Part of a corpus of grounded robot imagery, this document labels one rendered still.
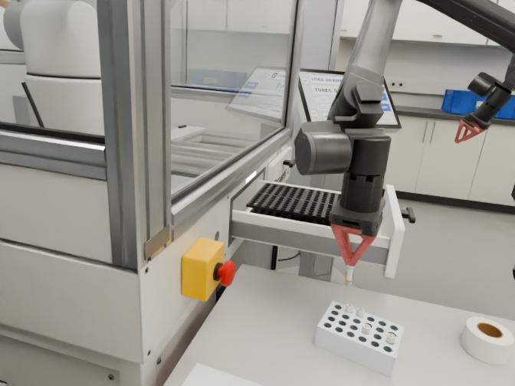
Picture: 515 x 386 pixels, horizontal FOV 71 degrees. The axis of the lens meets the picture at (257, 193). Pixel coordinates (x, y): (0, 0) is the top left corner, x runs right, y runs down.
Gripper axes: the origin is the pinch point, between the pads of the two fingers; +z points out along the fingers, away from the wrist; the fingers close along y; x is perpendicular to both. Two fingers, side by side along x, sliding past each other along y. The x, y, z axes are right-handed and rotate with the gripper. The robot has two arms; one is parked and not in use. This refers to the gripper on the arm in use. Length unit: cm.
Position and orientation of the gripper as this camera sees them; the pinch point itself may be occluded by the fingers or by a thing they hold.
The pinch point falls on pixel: (351, 259)
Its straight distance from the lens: 59.5
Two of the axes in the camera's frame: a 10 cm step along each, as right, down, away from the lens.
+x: 9.0, 1.8, -3.9
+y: -4.3, 3.0, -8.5
